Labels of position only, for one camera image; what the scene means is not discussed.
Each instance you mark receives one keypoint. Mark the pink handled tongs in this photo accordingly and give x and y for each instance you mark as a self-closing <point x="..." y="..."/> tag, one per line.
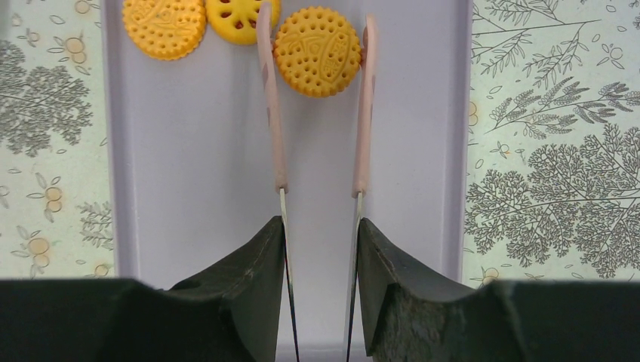
<point x="361" y="171"/>

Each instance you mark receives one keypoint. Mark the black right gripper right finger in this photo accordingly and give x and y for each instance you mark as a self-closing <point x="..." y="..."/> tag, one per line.
<point x="412" y="313"/>

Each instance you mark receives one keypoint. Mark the yellow round biscuit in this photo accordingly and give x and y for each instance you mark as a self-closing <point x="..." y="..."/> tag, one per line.
<point x="165" y="29"/>
<point x="317" y="52"/>

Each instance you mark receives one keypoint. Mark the yellow jam-dot cookie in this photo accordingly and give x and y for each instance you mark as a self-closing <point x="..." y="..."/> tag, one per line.
<point x="234" y="21"/>

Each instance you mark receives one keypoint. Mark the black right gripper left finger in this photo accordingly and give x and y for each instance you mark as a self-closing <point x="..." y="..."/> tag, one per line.
<point x="226" y="312"/>

